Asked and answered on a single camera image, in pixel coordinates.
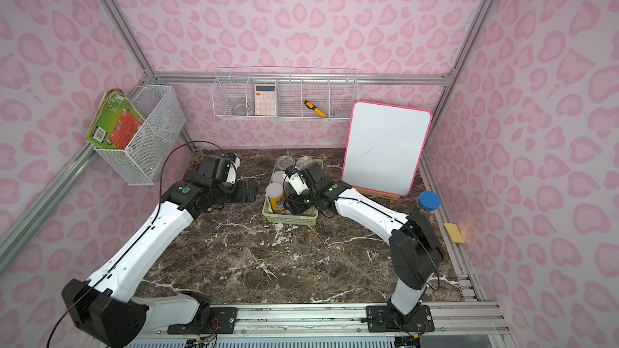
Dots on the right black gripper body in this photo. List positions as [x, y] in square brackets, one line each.
[294, 201]

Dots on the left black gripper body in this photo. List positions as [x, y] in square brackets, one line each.
[239, 190]

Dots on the white lid yellow can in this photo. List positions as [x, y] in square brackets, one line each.
[275, 195]

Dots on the white lid can back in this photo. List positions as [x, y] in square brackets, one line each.
[278, 177]

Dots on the blue soup can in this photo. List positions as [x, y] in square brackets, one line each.
[284, 162]
[304, 162]

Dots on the blue lid pencil jar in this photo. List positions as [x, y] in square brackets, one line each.
[427, 203]

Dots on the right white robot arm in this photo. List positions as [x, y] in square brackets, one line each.
[415, 250]

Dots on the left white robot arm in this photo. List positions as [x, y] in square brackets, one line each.
[105, 305]

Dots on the clear tape roll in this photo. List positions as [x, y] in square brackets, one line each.
[239, 109]

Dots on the wooden whiteboard stand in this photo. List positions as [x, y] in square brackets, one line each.
[375, 194]

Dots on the yellow black utility knife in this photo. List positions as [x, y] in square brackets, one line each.
[315, 109]

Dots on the pink framed whiteboard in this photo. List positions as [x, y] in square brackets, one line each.
[384, 147]

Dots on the pink calculator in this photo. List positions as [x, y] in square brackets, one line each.
[265, 103]

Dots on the green red booklet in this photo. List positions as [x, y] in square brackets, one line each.
[115, 123]

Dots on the yellow sticky note pad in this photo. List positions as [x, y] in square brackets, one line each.
[454, 233]

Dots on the white mesh wall basket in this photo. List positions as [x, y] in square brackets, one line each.
[143, 159]

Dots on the clear wire wall shelf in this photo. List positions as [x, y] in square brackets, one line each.
[334, 94]

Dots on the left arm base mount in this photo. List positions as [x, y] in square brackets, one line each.
[207, 321]

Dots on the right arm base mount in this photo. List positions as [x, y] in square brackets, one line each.
[399, 319]

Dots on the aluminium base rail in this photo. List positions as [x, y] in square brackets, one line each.
[437, 324]

